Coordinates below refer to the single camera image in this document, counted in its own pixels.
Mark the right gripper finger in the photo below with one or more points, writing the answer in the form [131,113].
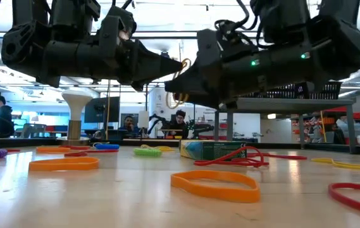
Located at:
[189,82]
[197,97]

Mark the black slotted plastic basket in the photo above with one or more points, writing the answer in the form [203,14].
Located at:
[325,92]
[274,93]

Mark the Crayola crayon box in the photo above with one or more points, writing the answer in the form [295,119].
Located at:
[205,149]

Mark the red rubber band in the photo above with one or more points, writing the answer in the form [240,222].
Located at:
[287,156]
[230,163]
[357,205]
[13,150]
[78,147]
[75,154]

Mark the orange rubber band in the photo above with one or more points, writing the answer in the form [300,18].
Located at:
[50,151]
[62,166]
[214,192]

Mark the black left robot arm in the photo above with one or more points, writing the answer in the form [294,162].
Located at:
[69,12]

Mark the black background robot arm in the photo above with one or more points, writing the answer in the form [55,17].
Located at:
[198,128]
[155,122]

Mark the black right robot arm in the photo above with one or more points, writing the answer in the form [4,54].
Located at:
[341,41]

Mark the white column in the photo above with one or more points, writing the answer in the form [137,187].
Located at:
[157,111]

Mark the white paper sheet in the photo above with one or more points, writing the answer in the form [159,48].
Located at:
[143,119]

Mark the person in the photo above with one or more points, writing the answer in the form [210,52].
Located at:
[178,125]
[4,122]
[129,127]

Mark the white LED light bar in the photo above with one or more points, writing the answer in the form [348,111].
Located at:
[167,33]

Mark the white bulb brass lamp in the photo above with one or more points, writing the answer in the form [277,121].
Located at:
[76,101]

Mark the grey metal shelf riser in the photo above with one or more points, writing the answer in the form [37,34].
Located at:
[230,126]

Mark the black monitor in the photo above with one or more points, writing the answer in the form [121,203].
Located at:
[100,111]

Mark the yellow pole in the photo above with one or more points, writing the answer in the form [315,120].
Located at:
[323,126]

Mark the red storage bin shelf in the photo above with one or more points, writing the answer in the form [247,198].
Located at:
[338,109]

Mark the black overhead camera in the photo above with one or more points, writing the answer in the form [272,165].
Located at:
[164,53]

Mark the black background rig frame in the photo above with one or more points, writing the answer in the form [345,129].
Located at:
[146,104]

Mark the black overhead frame beam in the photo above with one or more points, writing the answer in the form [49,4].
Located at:
[167,37]

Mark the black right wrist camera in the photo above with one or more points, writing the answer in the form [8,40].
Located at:
[233,38]

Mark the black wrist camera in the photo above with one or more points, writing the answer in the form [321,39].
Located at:
[233,38]
[119,22]

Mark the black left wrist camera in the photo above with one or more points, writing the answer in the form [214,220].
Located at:
[119,22]

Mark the black table frame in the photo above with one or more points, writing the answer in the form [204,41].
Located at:
[24,142]

